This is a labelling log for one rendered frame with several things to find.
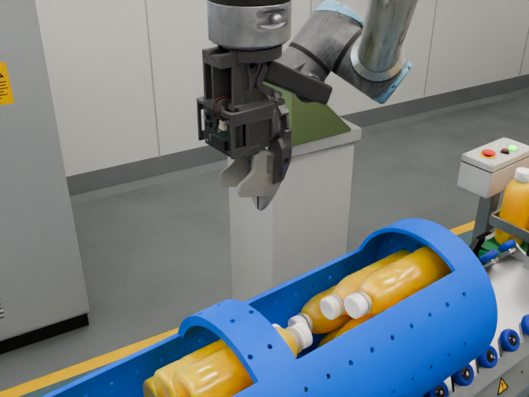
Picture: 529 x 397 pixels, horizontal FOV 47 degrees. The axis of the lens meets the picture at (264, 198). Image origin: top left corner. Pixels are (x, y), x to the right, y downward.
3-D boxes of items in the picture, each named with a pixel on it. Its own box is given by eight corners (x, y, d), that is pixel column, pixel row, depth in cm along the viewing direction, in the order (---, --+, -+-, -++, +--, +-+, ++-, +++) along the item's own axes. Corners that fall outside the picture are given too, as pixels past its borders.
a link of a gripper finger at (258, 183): (229, 220, 74) (227, 151, 70) (267, 205, 77) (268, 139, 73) (244, 230, 72) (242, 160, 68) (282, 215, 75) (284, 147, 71)
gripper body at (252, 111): (197, 144, 72) (191, 42, 66) (255, 128, 76) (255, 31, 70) (234, 166, 66) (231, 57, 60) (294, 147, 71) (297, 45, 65)
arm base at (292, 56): (254, 57, 181) (274, 30, 180) (285, 89, 195) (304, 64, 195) (295, 79, 169) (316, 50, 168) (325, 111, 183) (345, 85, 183)
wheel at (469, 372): (467, 361, 115) (475, 361, 113) (468, 387, 113) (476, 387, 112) (449, 360, 113) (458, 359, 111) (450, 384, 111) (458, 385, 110)
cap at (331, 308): (347, 313, 103) (339, 318, 102) (334, 316, 106) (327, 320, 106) (338, 292, 103) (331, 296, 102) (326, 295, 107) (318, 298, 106)
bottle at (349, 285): (427, 282, 112) (355, 322, 102) (401, 287, 117) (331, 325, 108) (412, 246, 112) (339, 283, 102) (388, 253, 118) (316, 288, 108)
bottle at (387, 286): (415, 267, 113) (343, 305, 103) (423, 238, 109) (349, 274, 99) (445, 289, 108) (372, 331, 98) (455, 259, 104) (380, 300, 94)
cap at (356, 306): (352, 303, 101) (344, 308, 100) (356, 287, 99) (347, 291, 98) (368, 318, 99) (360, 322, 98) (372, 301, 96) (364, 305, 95)
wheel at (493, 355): (474, 365, 115) (482, 365, 114) (475, 342, 117) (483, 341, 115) (491, 370, 117) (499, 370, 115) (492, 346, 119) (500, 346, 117)
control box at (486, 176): (456, 186, 171) (461, 153, 166) (497, 167, 181) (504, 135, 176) (486, 199, 164) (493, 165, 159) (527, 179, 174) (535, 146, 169)
